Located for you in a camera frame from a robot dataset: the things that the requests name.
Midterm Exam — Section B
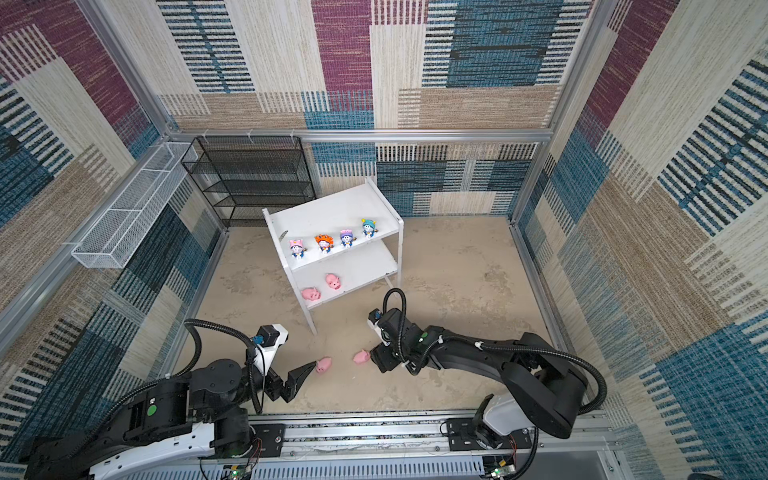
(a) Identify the pink pig toy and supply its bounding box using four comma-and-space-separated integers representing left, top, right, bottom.
315, 357, 332, 374
353, 350, 370, 365
301, 287, 322, 302
325, 273, 342, 290

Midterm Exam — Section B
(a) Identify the purple penguin toy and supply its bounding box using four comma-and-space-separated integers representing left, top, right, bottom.
339, 229, 357, 248

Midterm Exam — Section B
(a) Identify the orange-haired doll figure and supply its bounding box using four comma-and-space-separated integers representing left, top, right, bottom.
315, 234, 334, 254

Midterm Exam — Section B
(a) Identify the teal penguin toy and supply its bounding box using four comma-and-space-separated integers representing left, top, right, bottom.
362, 219, 378, 238

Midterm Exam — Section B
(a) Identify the pink-haired doll figure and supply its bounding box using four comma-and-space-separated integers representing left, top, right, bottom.
289, 239, 306, 259

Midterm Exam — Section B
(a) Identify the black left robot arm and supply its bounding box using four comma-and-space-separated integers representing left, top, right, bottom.
24, 319, 317, 479

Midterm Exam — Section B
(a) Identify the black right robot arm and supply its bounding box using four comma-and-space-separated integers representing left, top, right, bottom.
367, 288, 608, 439

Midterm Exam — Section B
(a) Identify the white two-tier shelf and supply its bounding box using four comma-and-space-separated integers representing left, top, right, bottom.
263, 177, 404, 334

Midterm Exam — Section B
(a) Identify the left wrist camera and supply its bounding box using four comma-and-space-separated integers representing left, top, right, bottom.
252, 324, 289, 376

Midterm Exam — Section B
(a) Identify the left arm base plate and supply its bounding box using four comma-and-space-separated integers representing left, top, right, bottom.
242, 423, 287, 460

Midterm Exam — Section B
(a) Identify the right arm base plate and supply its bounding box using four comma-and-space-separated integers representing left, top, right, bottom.
440, 417, 532, 451

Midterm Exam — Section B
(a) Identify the black wire mesh shelf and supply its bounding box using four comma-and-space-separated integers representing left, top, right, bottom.
181, 136, 318, 227

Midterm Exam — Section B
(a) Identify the white wire wall basket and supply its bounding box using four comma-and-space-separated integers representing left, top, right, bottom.
72, 142, 189, 269

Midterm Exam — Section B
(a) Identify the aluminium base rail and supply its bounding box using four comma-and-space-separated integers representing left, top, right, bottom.
112, 410, 633, 479

